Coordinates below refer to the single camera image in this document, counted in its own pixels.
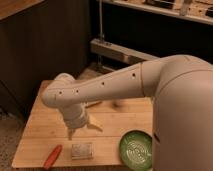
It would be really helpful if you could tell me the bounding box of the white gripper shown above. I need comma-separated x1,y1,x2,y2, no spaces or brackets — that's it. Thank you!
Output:
63,112,103,140

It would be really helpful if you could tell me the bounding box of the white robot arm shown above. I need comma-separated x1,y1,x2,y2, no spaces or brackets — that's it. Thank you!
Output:
42,55,213,171

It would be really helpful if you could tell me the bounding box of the white sponge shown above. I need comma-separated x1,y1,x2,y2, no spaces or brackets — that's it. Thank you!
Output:
71,143,93,160

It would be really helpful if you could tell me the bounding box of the orange carrot toy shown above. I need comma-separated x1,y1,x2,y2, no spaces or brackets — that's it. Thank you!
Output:
43,144,62,170

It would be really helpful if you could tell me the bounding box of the dark wooden cabinet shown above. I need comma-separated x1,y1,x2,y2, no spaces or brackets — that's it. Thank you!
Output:
0,0,90,116

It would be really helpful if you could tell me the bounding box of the vertical metal pole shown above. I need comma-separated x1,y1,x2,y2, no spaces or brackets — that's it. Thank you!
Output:
99,0,104,42

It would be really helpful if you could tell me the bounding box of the upper shelf with clutter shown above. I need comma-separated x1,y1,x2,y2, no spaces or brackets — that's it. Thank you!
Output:
102,0,213,26

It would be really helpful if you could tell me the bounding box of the metal beam rail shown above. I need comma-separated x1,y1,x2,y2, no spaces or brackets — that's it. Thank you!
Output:
90,39,157,65

